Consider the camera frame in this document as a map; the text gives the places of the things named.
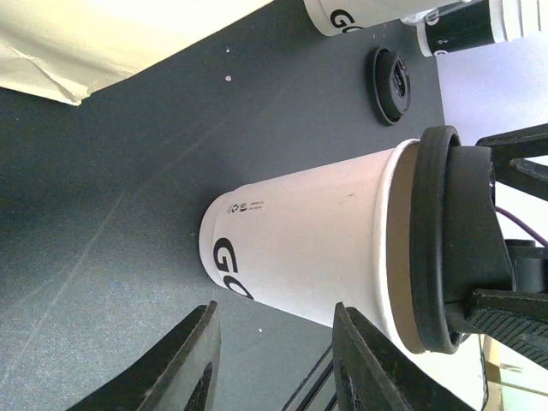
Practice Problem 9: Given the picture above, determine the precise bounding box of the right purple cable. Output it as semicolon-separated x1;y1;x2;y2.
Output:
494;205;548;249

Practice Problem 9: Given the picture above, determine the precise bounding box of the clear stirrer holder cup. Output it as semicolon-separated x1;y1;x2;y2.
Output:
400;9;433;26

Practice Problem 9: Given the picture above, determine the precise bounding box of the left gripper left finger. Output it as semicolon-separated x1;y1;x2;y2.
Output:
70;301;221;410

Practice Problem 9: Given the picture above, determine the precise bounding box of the kraft paper bag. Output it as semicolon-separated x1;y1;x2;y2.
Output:
1;0;265;105

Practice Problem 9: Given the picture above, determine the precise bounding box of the black lid right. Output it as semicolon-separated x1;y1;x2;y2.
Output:
364;47;411;127

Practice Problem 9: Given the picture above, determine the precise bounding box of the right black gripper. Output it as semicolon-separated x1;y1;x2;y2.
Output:
464;126;548;368

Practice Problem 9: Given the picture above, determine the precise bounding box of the black cup lid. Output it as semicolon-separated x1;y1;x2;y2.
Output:
409;126;515;354

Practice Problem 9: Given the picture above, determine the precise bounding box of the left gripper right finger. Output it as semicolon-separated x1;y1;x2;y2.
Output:
332;302;471;410

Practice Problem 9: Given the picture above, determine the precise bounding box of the single white paper cup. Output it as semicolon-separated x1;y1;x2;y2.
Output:
199;139;426;356

